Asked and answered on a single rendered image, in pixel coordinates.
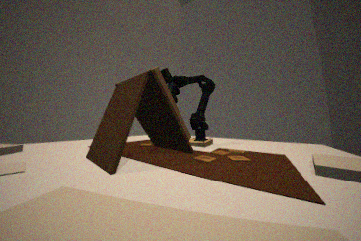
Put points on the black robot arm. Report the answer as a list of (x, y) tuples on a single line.
[(197, 120)]

